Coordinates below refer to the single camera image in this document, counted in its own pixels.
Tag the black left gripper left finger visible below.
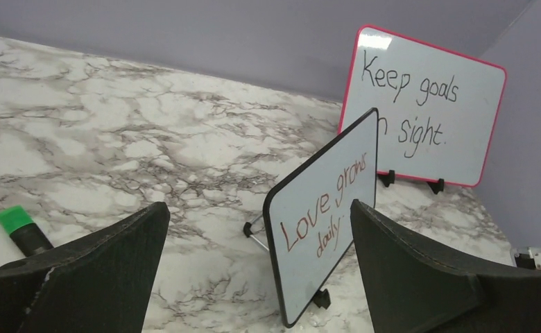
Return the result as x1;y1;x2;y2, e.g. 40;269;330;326
0;202;170;332

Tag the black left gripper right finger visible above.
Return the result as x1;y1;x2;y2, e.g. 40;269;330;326
350;200;541;332

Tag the small black-framed whiteboard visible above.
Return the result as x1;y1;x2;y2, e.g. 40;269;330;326
243;108;379;328

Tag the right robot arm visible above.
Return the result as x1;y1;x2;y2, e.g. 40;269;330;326
510;246;541;271

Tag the large pink-framed whiteboard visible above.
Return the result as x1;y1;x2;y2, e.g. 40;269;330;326
339;25;508;187

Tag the green black highlighter marker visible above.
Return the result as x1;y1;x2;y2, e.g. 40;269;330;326
0;205;54;257

